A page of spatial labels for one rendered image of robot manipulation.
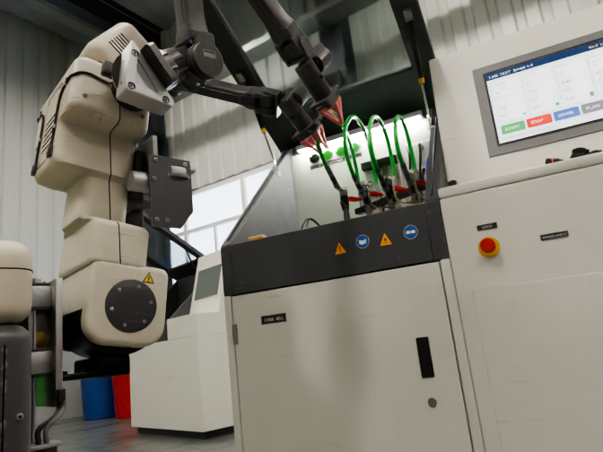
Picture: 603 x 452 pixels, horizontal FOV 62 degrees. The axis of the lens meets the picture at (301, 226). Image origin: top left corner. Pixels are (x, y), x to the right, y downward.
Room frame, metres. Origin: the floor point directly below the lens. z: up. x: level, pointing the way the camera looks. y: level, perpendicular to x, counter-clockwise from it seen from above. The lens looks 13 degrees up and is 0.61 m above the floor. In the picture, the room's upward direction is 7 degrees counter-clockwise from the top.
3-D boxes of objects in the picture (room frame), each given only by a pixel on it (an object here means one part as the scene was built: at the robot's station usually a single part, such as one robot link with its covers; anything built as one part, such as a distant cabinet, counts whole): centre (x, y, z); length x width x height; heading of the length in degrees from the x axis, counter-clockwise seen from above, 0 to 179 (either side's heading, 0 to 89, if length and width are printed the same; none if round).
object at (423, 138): (1.82, -0.48, 1.20); 0.13 x 0.03 x 0.31; 66
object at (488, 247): (1.24, -0.45, 0.80); 0.05 x 0.04 x 0.05; 66
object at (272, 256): (1.46, -0.06, 0.87); 0.62 x 0.04 x 0.16; 66
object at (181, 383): (4.82, 1.16, 1.00); 1.30 x 1.09 x 1.99; 44
